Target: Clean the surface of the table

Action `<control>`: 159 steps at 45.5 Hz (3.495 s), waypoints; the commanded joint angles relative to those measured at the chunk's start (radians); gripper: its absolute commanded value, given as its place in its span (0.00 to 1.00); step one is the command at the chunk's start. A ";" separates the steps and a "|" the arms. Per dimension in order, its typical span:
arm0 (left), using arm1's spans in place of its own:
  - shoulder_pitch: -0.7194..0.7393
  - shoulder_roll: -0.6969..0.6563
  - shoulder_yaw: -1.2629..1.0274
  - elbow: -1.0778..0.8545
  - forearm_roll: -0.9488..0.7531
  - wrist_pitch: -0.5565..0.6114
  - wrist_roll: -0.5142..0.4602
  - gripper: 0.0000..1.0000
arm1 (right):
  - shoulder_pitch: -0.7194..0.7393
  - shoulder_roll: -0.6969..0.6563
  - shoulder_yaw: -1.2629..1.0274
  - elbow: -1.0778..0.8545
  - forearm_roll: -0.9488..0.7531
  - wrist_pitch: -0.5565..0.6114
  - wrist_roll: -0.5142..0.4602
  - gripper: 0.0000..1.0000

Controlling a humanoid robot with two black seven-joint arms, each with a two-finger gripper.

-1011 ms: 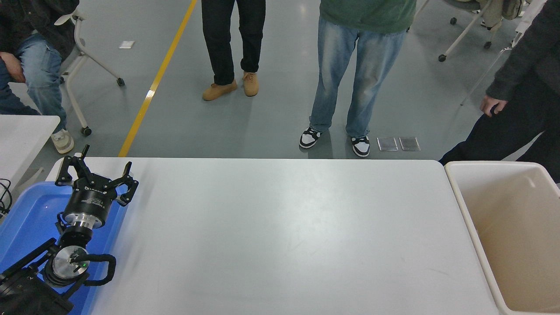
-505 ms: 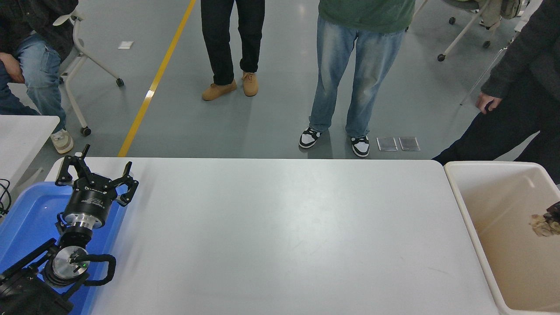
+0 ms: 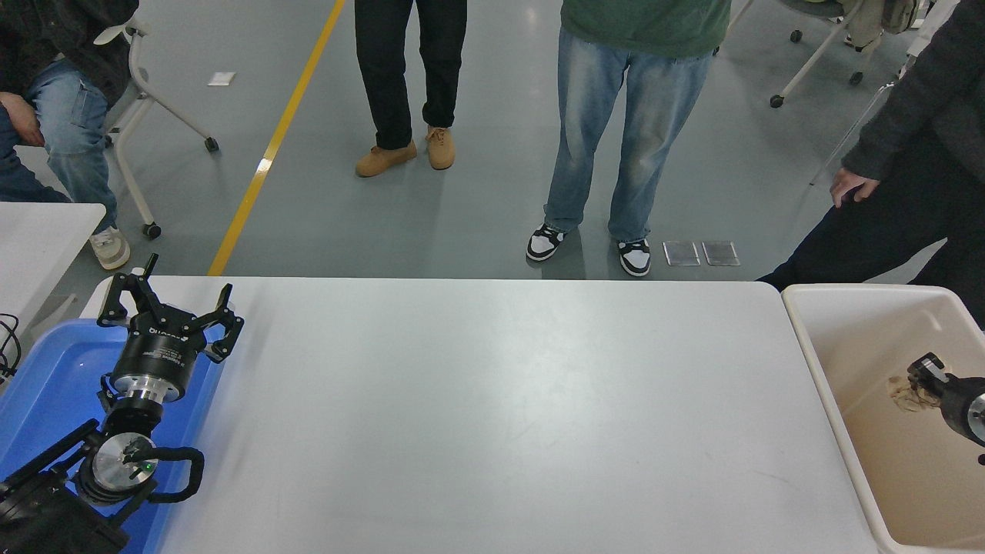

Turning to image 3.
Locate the person's hand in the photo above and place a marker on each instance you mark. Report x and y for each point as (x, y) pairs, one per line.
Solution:
(23, 121)

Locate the white paper scrap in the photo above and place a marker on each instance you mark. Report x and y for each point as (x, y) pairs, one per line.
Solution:
(222, 78)

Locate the tan paper ball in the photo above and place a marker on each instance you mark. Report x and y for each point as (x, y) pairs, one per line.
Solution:
(906, 392)

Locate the square metal floor plate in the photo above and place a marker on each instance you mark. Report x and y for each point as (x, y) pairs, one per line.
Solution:
(720, 253)
(682, 253)

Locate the person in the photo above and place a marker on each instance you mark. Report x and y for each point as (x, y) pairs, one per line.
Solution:
(69, 123)
(600, 115)
(392, 69)
(923, 200)

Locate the white-legged wheeled chair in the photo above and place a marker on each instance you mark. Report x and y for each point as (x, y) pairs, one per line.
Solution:
(812, 61)

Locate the large pale plastic bin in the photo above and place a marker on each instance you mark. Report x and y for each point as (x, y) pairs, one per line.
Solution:
(885, 462)

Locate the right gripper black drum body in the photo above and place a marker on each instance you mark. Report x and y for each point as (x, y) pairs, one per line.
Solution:
(958, 404)

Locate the thin metal rod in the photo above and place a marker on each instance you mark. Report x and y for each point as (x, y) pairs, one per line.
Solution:
(846, 138)

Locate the white side table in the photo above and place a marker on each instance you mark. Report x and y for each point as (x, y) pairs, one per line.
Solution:
(38, 238)

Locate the blue plastic tray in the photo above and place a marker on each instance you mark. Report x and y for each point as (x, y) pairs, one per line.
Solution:
(54, 377)

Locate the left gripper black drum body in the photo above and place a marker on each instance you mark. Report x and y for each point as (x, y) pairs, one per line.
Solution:
(158, 354)

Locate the beige jacket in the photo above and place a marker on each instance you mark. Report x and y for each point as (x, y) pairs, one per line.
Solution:
(869, 19)

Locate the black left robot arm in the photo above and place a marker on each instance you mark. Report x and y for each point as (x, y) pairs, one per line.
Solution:
(115, 462)

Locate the grey office chair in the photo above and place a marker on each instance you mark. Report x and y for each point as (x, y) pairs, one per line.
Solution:
(138, 92)

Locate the person's right hand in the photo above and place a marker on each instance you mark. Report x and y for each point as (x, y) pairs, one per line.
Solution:
(850, 185)

